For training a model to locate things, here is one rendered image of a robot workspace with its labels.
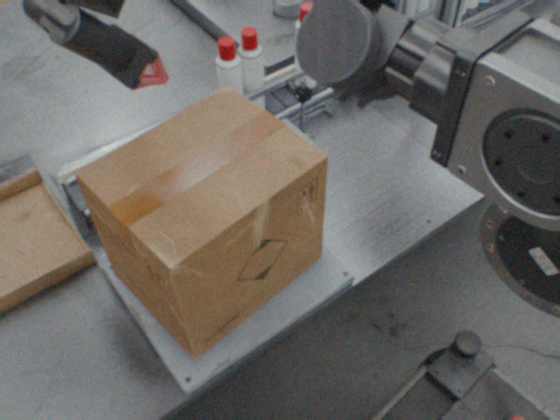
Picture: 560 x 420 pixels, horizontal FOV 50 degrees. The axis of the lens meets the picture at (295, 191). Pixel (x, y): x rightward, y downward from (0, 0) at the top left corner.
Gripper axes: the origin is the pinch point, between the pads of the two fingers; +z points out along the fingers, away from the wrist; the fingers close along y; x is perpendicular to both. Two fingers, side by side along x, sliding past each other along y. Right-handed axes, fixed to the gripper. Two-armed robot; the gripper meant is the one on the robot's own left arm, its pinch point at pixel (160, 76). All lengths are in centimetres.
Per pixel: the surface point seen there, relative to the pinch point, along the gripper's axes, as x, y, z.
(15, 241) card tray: 43.3, 18.0, 8.1
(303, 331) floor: 51, -2, 110
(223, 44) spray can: -10.3, 10.3, 19.7
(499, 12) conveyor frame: -61, -4, 91
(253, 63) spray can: -10.6, 8.1, 27.8
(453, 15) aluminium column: -44, -11, 53
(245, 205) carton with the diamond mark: 7.8, -25.9, 1.2
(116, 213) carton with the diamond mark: 18.4, -14.5, -7.8
